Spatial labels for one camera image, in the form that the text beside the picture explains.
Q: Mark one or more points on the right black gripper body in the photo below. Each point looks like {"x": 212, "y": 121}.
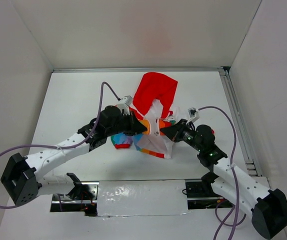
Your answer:
{"x": 187, "y": 135}

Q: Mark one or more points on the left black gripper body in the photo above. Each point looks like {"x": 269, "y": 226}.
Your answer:
{"x": 124, "y": 125}

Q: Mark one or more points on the rainbow red white jacket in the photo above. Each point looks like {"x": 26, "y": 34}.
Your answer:
{"x": 153, "y": 106}

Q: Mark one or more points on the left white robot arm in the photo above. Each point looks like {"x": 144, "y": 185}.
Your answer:
{"x": 23, "y": 176}

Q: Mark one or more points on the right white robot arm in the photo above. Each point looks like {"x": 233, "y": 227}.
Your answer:
{"x": 266, "y": 208}

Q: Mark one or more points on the white taped cover board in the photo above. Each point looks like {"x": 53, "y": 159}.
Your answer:
{"x": 141, "y": 198}

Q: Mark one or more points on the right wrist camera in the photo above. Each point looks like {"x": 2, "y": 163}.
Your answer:
{"x": 193, "y": 115}

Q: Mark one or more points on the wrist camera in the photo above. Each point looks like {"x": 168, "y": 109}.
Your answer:
{"x": 124, "y": 103}
{"x": 193, "y": 115}

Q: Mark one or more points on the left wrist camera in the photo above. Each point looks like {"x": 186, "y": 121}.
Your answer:
{"x": 124, "y": 103}

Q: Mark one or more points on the aluminium frame rail right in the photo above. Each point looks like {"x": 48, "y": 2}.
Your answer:
{"x": 247, "y": 148}

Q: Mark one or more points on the aluminium frame rail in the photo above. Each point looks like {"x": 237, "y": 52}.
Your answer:
{"x": 139, "y": 69}
{"x": 247, "y": 148}

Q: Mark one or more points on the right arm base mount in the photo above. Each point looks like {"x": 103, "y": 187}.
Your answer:
{"x": 200, "y": 196}

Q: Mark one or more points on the aluminium frame rail back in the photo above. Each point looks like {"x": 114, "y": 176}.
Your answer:
{"x": 139, "y": 69}

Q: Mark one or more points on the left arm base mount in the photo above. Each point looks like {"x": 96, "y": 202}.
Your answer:
{"x": 83, "y": 199}

